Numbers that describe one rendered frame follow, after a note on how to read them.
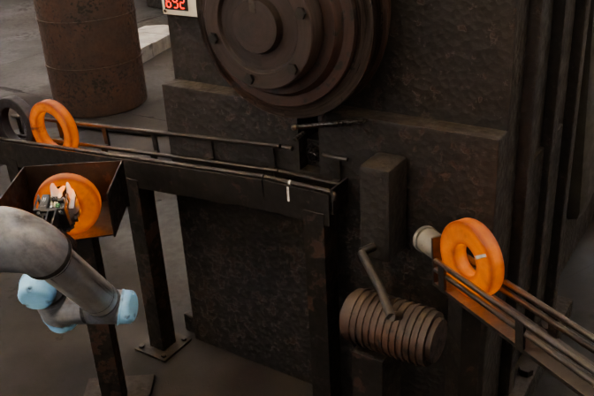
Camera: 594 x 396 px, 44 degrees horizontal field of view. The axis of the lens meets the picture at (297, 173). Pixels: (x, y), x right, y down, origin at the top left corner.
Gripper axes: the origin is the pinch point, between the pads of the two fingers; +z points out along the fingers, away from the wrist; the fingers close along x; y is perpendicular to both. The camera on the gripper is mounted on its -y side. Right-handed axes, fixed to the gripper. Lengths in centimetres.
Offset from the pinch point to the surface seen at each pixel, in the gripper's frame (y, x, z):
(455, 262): 10, -87, -39
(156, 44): -184, 40, 359
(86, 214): -5.0, -4.1, -3.8
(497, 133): 21, -100, -14
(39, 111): -13, 21, 50
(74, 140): -18.2, 9.6, 41.9
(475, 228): 20, -89, -40
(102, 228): -9.9, -7.3, -4.3
